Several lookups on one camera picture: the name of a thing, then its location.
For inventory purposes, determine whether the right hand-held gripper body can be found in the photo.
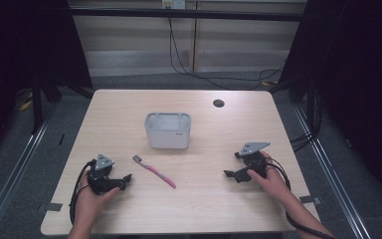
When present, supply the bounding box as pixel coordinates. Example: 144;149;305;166
234;141;269;180

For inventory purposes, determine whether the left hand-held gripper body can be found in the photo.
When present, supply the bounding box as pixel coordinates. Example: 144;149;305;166
87;153;124;196

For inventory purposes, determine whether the pink toothbrush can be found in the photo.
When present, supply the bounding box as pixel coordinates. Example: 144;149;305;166
131;154;177;190

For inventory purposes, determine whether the white plastic container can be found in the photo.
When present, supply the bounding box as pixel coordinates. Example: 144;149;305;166
144;112;193;149

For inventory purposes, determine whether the person's right hand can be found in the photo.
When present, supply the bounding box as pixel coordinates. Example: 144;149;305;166
246;150;292;201

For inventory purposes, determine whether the person's left hand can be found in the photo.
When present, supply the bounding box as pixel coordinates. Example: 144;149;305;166
75;170;121;220

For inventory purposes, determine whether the grey tape piece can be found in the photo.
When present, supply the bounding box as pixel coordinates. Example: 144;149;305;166
37;202;64;213
298;195;322;206

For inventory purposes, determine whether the black metal stand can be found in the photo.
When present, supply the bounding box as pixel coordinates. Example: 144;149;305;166
30;77;45;135

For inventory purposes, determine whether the yellow floor tape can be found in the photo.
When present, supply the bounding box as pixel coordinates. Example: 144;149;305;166
19;93;35;112

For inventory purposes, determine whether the black curtain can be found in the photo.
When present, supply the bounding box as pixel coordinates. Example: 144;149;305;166
278;0;382;207
0;0;94;167

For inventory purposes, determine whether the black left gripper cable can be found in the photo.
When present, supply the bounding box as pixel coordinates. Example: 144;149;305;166
69;158;97;227

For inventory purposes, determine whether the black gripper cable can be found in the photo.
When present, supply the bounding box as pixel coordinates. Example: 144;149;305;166
69;158;97;227
265;156;336;239

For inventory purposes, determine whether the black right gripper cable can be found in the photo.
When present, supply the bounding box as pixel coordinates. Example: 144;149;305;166
265;156;336;239

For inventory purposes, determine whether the black floor cable bundle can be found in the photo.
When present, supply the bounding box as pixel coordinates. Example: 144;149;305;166
289;89;324;153

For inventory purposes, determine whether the metal floor rail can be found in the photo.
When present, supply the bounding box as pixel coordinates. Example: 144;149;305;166
292;104;374;239
0;111;56;239

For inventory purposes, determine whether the black wall cable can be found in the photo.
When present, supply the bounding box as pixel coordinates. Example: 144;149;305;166
167;17;285;92

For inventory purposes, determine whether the black horizontal frame bar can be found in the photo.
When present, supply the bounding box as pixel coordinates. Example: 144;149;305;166
69;7;308;23

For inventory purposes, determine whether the white wall power outlet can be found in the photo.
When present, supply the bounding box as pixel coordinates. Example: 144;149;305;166
161;0;187;10

